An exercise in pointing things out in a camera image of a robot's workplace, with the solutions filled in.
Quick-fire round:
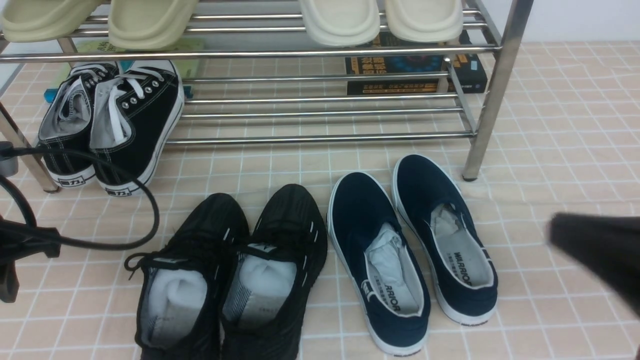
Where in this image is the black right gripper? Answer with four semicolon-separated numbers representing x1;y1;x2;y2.
547;212;640;316

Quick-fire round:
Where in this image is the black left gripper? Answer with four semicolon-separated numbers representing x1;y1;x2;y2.
0;230;61;304

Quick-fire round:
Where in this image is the black knit sneaker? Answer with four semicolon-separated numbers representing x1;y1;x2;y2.
125;193;249;360
219;184;328;360

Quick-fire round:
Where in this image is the navy slip-on shoe right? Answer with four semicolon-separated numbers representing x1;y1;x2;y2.
391;153;499;327

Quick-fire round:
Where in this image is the navy slip-on shoe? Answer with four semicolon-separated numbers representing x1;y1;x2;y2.
326;172;431;357
391;153;499;327

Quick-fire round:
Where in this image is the blue object behind rack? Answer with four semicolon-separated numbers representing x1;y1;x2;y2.
43;88;58;104

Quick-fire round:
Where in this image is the navy slip-on shoe left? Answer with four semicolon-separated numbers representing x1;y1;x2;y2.
326;172;431;357

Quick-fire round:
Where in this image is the stainless steel shoe rack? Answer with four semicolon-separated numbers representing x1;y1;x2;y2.
1;0;534;182

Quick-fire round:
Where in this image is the black canvas sneaker outer left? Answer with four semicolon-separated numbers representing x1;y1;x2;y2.
37;61;121;188

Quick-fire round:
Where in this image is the black canvas sneaker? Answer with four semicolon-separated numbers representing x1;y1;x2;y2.
37;61;121;188
89;59;185;198

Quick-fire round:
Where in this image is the black canvas sneaker inner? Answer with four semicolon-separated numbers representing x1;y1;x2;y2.
89;59;185;198

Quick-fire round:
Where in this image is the black book stack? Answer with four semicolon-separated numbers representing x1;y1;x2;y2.
345;54;489;96

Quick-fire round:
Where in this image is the green slipper far left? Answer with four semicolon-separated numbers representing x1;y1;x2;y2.
1;0;103;43

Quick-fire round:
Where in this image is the green slipper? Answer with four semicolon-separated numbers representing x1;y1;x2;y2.
107;0;199;51
1;0;103;43

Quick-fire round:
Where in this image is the cream slipper far right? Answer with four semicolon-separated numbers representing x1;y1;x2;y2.
384;0;464;43

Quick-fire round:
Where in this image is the cream slipper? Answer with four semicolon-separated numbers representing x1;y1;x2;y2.
298;0;381;47
384;0;464;43

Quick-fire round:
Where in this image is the cream slipper inner right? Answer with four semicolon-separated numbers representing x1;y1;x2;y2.
298;0;381;47

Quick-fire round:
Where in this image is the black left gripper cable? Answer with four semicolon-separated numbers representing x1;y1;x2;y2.
0;145;161;251

